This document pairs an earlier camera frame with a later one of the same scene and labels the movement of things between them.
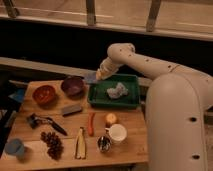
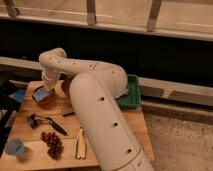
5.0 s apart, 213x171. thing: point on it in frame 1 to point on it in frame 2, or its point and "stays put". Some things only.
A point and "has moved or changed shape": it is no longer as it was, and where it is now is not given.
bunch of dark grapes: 53,143 stays put
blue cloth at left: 19,95 stays put
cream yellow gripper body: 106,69 to 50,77
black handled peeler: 33,120 stays put
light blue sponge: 91,76 has moved or changed shape
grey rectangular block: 70,110 stays put
